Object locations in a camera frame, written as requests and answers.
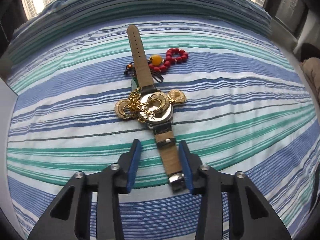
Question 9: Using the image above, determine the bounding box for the tan strap wristwatch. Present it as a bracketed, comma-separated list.
[127, 25, 185, 192]

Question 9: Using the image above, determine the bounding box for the red bead bracelet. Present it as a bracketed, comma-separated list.
[147, 47, 189, 74]

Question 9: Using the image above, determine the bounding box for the striped pillow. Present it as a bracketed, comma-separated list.
[7, 0, 271, 64]

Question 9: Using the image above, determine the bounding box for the gold chain ring necklace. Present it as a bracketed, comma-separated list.
[114, 87, 187, 124]

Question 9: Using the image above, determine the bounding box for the blue green striped bedsheet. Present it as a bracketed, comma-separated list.
[7, 16, 319, 239]

